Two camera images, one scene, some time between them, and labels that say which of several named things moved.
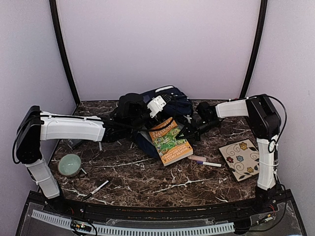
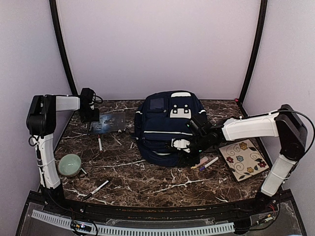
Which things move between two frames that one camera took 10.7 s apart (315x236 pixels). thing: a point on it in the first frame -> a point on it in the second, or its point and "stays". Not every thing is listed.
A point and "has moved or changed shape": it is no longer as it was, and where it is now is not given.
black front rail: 72,207 stays
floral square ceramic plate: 242,158 stays
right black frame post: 264,8 stays
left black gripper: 153,123 -> 96,118
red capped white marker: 100,146 stays
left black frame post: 61,44 stays
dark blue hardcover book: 73,142 has moved or changed shape
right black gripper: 197,132 -> 191,161
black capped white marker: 91,193 stays
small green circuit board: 80,225 stays
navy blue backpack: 164,102 has moved or changed shape
